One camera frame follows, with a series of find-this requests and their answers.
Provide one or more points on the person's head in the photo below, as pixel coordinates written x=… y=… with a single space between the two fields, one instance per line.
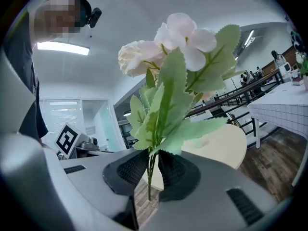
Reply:
x=57 y=20

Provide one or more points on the glass partition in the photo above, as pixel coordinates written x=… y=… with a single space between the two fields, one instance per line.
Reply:
x=72 y=114

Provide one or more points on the white boxy appliance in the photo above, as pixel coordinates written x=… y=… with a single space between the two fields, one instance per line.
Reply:
x=286 y=68

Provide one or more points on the dark metal railing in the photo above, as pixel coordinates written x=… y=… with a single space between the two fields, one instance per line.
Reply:
x=240 y=90

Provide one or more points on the maroon book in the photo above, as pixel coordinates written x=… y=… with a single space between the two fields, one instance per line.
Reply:
x=298 y=81

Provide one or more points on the person's black shirt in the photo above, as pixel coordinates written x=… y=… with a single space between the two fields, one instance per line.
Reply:
x=24 y=68

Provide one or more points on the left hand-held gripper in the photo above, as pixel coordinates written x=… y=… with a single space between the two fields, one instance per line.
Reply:
x=67 y=139

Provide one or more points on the white checkered cloth table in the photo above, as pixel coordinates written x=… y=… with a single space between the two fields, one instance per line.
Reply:
x=276 y=109

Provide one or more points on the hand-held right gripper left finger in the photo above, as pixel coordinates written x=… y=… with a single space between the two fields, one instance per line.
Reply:
x=101 y=177

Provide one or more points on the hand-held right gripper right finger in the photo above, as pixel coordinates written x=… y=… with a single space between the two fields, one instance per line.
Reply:
x=204 y=201

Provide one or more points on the black head-mounted camera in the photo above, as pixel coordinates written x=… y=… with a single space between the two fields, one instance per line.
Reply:
x=95 y=17

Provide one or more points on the long ceiling panel light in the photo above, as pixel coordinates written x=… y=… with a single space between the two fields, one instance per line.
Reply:
x=249 y=37
x=63 y=48

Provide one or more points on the pink flowers with green leaves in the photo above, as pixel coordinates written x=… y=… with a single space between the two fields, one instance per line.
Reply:
x=173 y=85

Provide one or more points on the small white flower arrangement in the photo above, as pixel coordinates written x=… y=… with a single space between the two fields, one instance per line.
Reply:
x=303 y=66

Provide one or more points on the round light wooden table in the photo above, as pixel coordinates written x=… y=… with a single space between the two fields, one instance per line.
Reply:
x=216 y=143

